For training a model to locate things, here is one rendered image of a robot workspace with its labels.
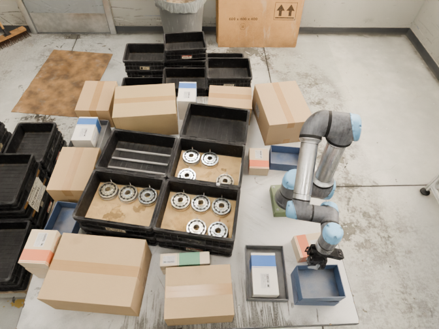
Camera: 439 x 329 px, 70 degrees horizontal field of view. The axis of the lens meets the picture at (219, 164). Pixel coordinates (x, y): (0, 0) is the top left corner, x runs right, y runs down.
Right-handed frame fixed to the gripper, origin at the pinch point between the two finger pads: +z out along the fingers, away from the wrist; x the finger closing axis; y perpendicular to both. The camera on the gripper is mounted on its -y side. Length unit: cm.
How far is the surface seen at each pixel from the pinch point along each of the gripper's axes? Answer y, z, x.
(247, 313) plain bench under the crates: 32.8, 14.8, 17.1
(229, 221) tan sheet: 40.9, -1.1, -23.6
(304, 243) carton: 1.6, 5.0, -14.0
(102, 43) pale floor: 189, 61, -317
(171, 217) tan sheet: 71, -1, -26
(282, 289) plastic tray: 14.8, 13.6, 6.3
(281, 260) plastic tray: 13.5, 12.6, -8.1
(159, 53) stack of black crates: 104, 29, -239
